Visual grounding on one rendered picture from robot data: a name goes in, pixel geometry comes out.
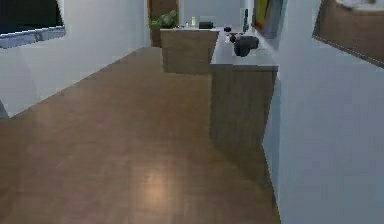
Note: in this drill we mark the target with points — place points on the black toaster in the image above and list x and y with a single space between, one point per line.
205 24

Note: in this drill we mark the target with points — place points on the green house plant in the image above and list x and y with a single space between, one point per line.
165 20

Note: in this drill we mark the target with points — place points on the pale green bottle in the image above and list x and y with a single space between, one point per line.
193 21

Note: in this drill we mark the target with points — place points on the wooden kitchen counter white top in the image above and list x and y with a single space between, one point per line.
238 96

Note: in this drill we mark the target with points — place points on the brown framed wall picture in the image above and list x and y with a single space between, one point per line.
355 28

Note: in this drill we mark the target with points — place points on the black tall bottle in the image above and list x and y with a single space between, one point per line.
246 21

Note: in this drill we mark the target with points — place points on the dark window grey frame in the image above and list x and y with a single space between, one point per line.
26 18

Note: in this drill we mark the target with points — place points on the black kettle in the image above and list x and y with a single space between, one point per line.
245 44

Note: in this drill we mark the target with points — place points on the brown wooden room door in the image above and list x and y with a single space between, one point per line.
159 10

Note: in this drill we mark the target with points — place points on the colourful framed wall picture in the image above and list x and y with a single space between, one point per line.
268 16

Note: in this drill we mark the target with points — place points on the small black round object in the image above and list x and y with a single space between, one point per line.
227 29

